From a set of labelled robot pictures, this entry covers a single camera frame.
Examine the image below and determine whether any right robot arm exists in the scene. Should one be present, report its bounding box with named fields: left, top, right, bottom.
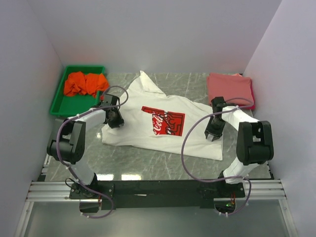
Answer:
left=204, top=97, right=274, bottom=197

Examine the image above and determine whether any black base beam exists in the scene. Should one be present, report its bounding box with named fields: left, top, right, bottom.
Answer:
left=69, top=180, right=245, bottom=210

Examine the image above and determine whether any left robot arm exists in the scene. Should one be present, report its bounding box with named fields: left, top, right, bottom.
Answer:
left=47, top=94, right=124, bottom=198

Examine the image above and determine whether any white printed t-shirt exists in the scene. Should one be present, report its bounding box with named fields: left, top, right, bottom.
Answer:
left=102, top=72, right=223, bottom=160

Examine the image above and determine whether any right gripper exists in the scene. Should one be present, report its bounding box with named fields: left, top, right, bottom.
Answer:
left=204, top=116, right=226, bottom=141

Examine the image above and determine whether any folded pink t-shirt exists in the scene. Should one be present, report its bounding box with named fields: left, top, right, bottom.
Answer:
left=206, top=73, right=252, bottom=106

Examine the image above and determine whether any green plastic tray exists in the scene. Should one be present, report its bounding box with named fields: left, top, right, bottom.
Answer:
left=50, top=65, right=106, bottom=117

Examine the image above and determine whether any orange t-shirt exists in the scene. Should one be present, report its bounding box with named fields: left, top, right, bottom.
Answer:
left=63, top=72, right=110, bottom=98

